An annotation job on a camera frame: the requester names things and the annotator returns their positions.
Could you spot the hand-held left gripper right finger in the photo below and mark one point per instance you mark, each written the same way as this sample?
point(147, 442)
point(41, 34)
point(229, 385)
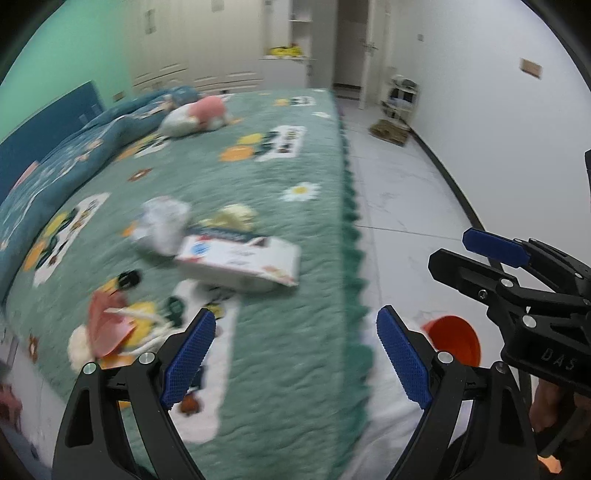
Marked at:
point(404, 360)

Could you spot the pink and white plush toy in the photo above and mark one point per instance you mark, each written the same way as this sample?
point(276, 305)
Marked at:
point(196, 115)

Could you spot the white storage rack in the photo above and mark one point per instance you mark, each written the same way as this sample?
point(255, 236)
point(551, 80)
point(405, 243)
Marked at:
point(400, 99)

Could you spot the white door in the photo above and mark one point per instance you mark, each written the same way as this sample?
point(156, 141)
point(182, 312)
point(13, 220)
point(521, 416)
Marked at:
point(375, 50)

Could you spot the white wardrobe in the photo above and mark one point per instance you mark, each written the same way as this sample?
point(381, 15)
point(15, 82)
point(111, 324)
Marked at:
point(194, 41)

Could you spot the blue headboard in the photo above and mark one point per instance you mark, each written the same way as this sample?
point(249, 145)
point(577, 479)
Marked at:
point(44, 124)

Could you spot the yellow items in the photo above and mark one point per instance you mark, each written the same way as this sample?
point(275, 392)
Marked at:
point(284, 50)

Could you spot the cream crumpled paper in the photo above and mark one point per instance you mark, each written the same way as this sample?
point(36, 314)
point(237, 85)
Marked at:
point(233, 218)

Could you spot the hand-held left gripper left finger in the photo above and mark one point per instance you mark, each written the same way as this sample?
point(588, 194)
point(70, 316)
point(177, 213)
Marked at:
point(189, 360)

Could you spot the orange plastic bin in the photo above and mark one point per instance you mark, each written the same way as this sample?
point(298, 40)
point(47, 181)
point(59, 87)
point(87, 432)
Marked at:
point(455, 339)

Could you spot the white tissue box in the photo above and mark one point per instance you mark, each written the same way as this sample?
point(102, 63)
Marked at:
point(240, 263)

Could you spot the wall switch plate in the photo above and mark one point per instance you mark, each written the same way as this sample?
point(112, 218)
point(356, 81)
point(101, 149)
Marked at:
point(531, 68)

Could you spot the white desk shelf unit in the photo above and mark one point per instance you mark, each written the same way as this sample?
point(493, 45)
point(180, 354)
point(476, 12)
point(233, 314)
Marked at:
point(300, 69)

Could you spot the blue printed quilt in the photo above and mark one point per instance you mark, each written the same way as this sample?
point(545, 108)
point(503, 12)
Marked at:
point(60, 166)

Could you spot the brown door mat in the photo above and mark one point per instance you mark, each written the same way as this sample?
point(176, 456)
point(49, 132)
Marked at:
point(390, 131)

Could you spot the pink curved plastic piece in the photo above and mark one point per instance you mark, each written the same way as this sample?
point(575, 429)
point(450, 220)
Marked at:
point(108, 325)

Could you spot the person's right hand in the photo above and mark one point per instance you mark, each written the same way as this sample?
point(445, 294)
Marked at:
point(545, 406)

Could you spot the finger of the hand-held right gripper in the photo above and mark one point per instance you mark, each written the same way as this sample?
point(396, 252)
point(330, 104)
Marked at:
point(466, 272)
point(494, 247)

